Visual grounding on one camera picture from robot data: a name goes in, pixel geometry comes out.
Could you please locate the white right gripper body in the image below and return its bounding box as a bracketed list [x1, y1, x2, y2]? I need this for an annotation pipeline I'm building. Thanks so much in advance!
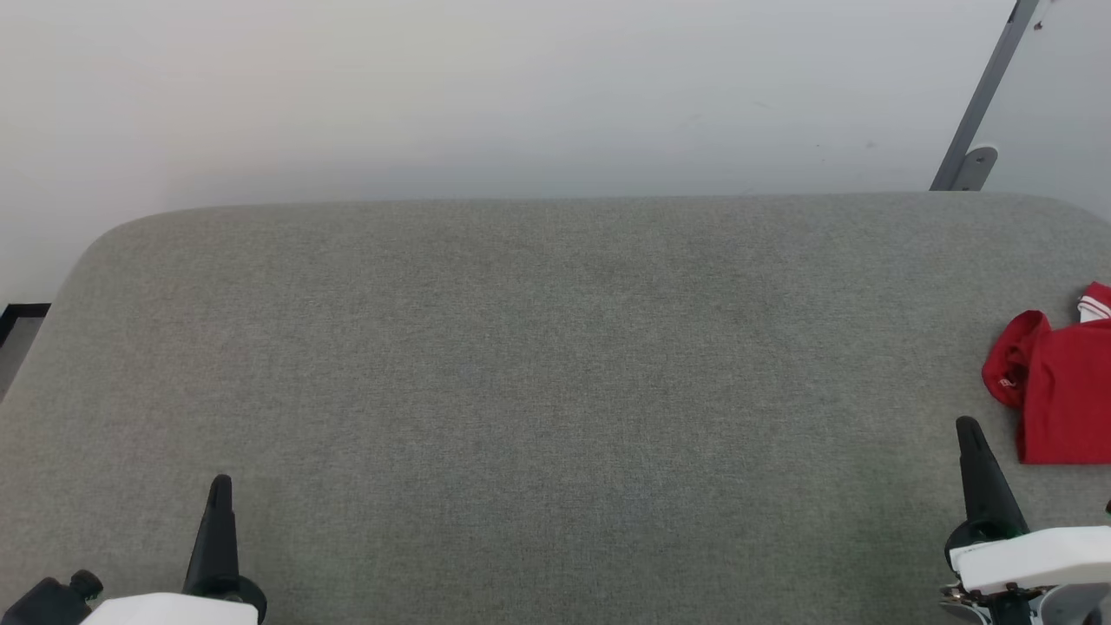
[940, 525, 1111, 625]

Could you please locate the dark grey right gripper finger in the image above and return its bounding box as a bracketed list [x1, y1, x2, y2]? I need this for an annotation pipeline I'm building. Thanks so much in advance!
[944, 416, 1031, 556]

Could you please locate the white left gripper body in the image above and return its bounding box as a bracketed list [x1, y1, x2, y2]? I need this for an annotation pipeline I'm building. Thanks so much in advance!
[80, 593, 260, 625]

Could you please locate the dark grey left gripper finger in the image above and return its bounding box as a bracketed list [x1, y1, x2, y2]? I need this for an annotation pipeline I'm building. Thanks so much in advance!
[182, 474, 267, 622]

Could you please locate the white cloth corner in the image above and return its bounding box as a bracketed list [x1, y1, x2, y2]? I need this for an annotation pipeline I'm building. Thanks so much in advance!
[982, 281, 1111, 465]

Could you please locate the black skirting strip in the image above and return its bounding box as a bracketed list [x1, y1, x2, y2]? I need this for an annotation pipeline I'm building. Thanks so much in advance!
[0, 303, 51, 346]

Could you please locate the grey metal bracket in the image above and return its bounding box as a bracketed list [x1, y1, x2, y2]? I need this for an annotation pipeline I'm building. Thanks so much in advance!
[950, 145, 999, 192]

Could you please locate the grey metal post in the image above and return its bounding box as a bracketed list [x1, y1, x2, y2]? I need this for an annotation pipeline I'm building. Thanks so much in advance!
[930, 0, 1040, 192]

